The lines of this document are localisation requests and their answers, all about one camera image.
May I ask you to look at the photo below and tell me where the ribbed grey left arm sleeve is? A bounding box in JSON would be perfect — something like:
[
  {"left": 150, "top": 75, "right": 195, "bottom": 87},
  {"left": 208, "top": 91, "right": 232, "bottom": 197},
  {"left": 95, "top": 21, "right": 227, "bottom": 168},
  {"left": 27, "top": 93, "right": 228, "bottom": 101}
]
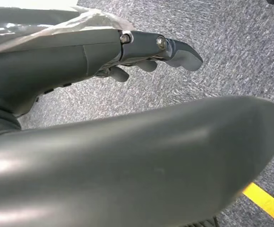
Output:
[{"left": 0, "top": 96, "right": 22, "bottom": 141}]

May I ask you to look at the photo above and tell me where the clear crinkled plastic film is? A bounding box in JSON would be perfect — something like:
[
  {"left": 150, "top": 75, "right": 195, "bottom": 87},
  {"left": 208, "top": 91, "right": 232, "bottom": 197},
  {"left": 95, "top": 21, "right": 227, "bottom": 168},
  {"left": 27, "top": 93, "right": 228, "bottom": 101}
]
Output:
[{"left": 0, "top": 7, "right": 136, "bottom": 55}]

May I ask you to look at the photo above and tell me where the dark ribbed robot part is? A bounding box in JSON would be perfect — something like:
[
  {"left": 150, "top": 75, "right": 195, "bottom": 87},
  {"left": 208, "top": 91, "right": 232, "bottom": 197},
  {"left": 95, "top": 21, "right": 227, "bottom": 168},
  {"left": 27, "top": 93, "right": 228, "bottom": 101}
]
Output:
[{"left": 185, "top": 216, "right": 220, "bottom": 227}]

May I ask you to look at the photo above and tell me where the yellow floor tape strip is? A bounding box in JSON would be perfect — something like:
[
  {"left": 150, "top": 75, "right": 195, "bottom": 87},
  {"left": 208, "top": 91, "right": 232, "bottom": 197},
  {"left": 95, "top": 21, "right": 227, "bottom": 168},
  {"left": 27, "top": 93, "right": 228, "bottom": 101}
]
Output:
[{"left": 242, "top": 183, "right": 274, "bottom": 227}]

